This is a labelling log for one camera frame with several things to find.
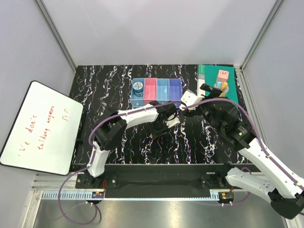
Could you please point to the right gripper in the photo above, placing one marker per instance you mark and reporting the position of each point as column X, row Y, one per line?
column 195, row 112

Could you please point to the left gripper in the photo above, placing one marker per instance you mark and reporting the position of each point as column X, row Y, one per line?
column 156, row 133

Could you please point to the blue round jar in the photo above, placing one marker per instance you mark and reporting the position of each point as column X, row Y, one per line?
column 138, row 87

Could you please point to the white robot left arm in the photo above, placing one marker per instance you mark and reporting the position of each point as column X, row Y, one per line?
column 107, row 134

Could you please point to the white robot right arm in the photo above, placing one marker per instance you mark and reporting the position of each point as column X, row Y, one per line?
column 283, row 189

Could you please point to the yellow mug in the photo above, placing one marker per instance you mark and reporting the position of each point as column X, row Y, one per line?
column 224, row 93

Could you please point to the pink cube box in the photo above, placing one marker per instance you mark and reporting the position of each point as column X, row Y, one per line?
column 222, row 76

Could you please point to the leftmost blue drawer box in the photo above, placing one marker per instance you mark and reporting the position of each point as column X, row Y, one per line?
column 136, row 101

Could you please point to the light blue drawer box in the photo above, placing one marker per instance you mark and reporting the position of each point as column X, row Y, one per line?
column 163, row 90

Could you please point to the whiteboard with red writing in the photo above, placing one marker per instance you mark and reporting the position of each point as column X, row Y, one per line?
column 44, row 132

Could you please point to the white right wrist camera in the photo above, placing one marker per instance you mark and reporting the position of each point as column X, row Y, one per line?
column 189, row 98

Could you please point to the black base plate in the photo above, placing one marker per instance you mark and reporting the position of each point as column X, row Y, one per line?
column 156, row 176

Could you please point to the aluminium cable duct rail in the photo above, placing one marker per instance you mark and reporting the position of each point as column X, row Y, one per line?
column 147, row 194

